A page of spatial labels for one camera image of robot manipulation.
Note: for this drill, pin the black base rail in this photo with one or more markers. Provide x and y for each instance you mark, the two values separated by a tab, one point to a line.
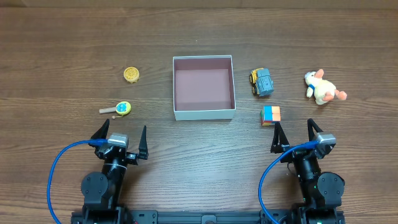
153	216

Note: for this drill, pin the yellow grey toy truck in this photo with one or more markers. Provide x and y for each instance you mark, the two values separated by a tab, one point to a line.
262	84

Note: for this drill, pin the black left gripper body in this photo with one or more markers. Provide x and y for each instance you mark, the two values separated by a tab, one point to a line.
116	153

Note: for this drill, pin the yellow round toy disc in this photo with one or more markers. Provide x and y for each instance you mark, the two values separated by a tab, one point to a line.
131	74

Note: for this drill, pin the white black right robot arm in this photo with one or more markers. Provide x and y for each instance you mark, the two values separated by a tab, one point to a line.
321	191

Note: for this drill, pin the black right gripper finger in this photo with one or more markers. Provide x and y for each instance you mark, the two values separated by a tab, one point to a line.
280	144
313	129

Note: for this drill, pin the yellow blue rattle drum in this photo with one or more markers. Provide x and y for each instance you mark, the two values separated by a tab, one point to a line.
122	108

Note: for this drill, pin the white plush duck toy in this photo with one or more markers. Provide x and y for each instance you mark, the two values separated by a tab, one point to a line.
322	90

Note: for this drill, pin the white box pink interior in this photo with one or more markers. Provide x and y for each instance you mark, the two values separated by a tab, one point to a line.
203	87

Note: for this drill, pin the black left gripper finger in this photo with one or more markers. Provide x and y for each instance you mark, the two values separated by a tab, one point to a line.
102	132
143	149

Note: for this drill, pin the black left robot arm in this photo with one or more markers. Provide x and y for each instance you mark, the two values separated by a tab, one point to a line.
101	190

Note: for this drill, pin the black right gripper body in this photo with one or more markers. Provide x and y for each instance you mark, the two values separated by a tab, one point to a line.
301	153

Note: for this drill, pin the colourful puzzle cube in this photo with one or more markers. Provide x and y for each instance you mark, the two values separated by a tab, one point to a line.
270	115

